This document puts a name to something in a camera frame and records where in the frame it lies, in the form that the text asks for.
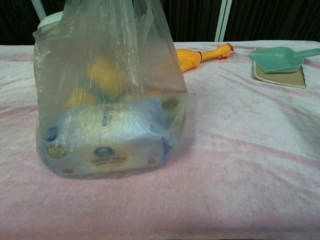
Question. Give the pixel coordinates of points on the yellow green sponge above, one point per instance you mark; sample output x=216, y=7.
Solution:
x=105, y=75

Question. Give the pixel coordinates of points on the yellow rubber chicken toy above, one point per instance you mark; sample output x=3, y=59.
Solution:
x=192, y=58

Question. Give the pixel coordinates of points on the red drum with white top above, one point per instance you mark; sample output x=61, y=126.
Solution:
x=51, y=20

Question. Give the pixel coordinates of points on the white metal frame post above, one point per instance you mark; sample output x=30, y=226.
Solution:
x=37, y=10
x=222, y=20

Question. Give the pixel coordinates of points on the teal plastic dustpan scoop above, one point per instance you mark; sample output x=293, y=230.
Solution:
x=277, y=60

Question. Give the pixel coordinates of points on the pink fleece blanket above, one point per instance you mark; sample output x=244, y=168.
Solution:
x=225, y=150

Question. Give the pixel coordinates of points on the brown notebook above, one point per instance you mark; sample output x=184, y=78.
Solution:
x=280, y=78

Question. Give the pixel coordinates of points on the blue tissue pack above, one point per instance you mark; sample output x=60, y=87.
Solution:
x=110, y=135

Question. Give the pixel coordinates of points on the clear plastic bag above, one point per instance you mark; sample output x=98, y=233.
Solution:
x=82, y=50

